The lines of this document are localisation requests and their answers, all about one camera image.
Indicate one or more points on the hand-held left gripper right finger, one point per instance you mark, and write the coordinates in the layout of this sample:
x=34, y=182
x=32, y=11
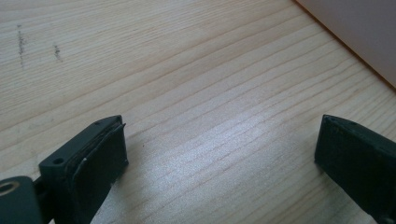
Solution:
x=358, y=158

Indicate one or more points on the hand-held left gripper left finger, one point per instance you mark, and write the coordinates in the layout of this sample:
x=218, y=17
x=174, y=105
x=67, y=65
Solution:
x=93, y=161

